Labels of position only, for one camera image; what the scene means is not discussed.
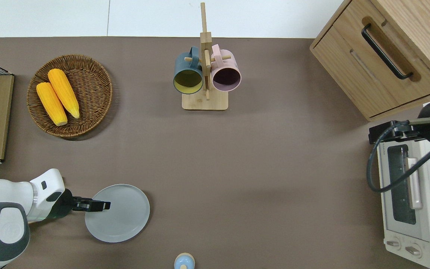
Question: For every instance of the yellow corn cob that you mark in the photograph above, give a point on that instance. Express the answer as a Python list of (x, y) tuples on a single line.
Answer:
[(64, 91), (50, 102)]

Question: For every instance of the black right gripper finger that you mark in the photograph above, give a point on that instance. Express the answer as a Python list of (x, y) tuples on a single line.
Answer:
[(379, 134)]

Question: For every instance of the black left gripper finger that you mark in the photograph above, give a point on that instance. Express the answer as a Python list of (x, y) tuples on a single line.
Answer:
[(99, 206)]

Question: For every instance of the dark blue mug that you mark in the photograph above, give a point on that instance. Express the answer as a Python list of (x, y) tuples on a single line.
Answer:
[(187, 80)]

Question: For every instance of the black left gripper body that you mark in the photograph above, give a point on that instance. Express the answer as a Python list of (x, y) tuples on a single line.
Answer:
[(65, 203)]

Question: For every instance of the wooden mug tree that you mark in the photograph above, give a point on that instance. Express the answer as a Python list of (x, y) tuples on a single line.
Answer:
[(204, 102)]

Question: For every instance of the brown table mat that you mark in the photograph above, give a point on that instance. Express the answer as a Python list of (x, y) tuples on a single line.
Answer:
[(237, 168)]

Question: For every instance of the small blue dome bell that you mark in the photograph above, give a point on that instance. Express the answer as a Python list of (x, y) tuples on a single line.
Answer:
[(184, 261)]

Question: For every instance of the brown wicker basket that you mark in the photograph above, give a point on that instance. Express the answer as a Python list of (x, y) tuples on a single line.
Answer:
[(92, 93)]

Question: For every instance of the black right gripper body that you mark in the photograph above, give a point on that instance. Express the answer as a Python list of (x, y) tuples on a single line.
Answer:
[(405, 132)]

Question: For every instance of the wooden drawer cabinet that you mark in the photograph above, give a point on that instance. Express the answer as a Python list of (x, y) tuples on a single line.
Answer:
[(349, 63)]

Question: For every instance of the gray plate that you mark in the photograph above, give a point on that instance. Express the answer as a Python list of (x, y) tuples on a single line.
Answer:
[(125, 220)]

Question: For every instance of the pink mug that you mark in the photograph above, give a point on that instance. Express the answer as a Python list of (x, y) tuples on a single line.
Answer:
[(226, 76)]

